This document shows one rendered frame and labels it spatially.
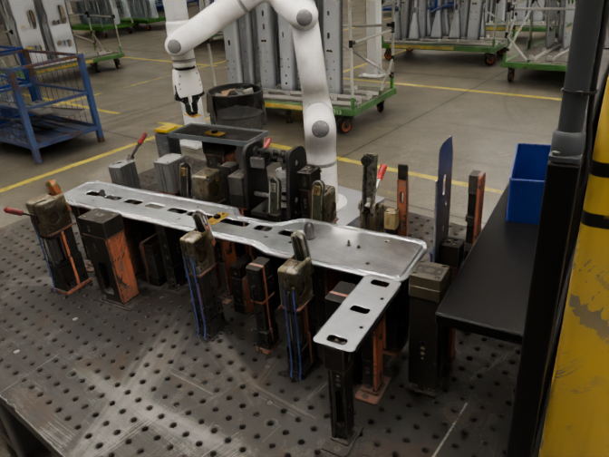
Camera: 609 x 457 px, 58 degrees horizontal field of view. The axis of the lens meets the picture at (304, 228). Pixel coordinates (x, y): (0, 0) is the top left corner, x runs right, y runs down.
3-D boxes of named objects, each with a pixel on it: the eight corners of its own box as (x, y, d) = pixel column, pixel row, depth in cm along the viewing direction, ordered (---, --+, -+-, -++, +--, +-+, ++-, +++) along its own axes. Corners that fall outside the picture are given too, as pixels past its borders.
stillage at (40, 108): (-16, 147, 620) (-47, 62, 576) (49, 128, 675) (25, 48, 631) (37, 164, 552) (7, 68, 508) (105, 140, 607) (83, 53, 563)
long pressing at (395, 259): (43, 203, 200) (43, 199, 199) (92, 181, 217) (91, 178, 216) (402, 286, 135) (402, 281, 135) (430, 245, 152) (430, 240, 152)
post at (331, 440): (321, 449, 128) (313, 354, 115) (341, 416, 137) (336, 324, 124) (345, 459, 125) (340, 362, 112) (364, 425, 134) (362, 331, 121)
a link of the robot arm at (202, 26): (246, 14, 181) (173, 63, 188) (249, 10, 195) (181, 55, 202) (230, -11, 177) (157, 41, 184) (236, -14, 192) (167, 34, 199)
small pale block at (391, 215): (383, 316, 172) (383, 212, 156) (388, 310, 175) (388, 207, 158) (394, 318, 171) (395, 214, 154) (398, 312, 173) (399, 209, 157)
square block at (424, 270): (405, 390, 143) (407, 274, 127) (415, 371, 149) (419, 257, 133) (435, 400, 140) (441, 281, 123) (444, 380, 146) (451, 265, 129)
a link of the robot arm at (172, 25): (192, 60, 194) (197, 55, 202) (186, 21, 188) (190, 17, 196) (169, 62, 194) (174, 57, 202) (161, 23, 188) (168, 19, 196)
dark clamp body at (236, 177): (232, 272, 203) (217, 177, 185) (252, 256, 213) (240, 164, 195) (256, 278, 198) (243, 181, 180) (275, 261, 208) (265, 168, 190)
